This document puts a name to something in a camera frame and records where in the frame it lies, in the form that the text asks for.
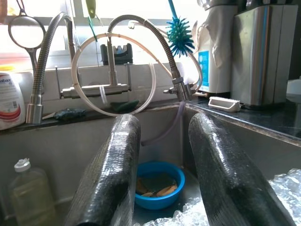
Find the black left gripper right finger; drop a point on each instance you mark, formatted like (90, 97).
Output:
(223, 176)

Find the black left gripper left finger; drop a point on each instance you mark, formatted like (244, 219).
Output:
(110, 176)

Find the stainless steel sink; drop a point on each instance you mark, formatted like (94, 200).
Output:
(70, 141)

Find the blue plastic bowl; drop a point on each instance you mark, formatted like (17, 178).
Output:
(160, 203)

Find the brown food scraps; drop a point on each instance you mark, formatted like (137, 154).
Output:
(167, 189)

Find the clear bubble wrap sheet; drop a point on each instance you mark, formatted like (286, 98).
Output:
(287, 188)

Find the dark scouring pad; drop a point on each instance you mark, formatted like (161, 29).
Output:
(69, 114)

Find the clear bottle yellowish liquid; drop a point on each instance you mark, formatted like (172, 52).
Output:
(30, 195)

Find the white canister blue label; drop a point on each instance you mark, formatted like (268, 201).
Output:
(218, 77)

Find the steel flexible-neck filter tap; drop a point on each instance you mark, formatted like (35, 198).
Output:
(179, 87)

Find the white coiled tube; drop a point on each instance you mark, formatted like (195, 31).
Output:
(73, 70)

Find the black knife sharpener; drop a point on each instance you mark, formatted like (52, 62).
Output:
(122, 57)

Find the stainless steel utensil holder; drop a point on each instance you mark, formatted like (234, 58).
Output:
(258, 58)

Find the white soap bottle red pump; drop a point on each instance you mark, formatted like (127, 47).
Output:
(9, 106)

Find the steel flexible-neck sink faucet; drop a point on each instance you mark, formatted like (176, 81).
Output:
(39, 70)

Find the round metal strainer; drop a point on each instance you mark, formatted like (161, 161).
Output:
(34, 58)

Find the beige cloth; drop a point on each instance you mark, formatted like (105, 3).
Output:
(207, 35)

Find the teal bottle brush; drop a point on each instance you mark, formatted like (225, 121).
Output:
(179, 35)

